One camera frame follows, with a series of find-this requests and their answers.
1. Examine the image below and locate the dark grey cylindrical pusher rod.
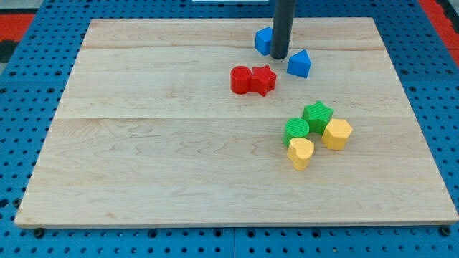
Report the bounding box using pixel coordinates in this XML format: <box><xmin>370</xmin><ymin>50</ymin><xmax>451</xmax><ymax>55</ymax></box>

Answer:
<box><xmin>270</xmin><ymin>0</ymin><xmax>296</xmax><ymax>59</ymax></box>

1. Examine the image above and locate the blue triangle block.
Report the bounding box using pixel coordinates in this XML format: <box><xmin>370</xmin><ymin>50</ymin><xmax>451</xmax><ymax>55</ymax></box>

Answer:
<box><xmin>286</xmin><ymin>50</ymin><xmax>311</xmax><ymax>78</ymax></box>

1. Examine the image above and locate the red star block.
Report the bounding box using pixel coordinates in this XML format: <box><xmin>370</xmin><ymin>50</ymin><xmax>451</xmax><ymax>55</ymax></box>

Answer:
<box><xmin>250</xmin><ymin>65</ymin><xmax>277</xmax><ymax>97</ymax></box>

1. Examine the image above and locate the green star block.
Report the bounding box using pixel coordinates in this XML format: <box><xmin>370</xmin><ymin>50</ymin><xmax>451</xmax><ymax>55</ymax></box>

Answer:
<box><xmin>301</xmin><ymin>100</ymin><xmax>334</xmax><ymax>135</ymax></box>

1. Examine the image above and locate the blue cube block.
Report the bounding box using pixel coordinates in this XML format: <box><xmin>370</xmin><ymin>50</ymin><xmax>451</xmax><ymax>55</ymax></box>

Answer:
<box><xmin>254</xmin><ymin>27</ymin><xmax>273</xmax><ymax>56</ymax></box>

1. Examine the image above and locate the red cylinder block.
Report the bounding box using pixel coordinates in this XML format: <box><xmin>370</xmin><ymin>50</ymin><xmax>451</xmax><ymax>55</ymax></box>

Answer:
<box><xmin>230</xmin><ymin>66</ymin><xmax>252</xmax><ymax>95</ymax></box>

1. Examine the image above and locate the green cylinder block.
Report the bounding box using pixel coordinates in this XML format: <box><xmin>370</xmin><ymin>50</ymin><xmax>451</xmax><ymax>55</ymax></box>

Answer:
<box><xmin>282</xmin><ymin>118</ymin><xmax>310</xmax><ymax>147</ymax></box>

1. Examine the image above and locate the yellow hexagon block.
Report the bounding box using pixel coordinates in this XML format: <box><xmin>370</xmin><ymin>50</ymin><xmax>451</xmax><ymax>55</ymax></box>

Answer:
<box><xmin>321</xmin><ymin>118</ymin><xmax>353</xmax><ymax>151</ymax></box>

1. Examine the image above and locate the yellow heart block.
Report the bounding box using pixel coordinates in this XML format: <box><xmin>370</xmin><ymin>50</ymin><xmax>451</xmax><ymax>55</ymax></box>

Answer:
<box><xmin>287</xmin><ymin>138</ymin><xmax>315</xmax><ymax>171</ymax></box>

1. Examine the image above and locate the light wooden board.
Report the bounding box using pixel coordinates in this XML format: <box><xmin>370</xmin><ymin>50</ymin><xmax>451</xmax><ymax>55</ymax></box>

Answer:
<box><xmin>14</xmin><ymin>18</ymin><xmax>458</xmax><ymax>229</ymax></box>

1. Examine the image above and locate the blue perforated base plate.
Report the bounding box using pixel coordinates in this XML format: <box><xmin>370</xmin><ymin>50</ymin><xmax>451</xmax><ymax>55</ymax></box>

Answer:
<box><xmin>1</xmin><ymin>1</ymin><xmax>458</xmax><ymax>257</ymax></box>

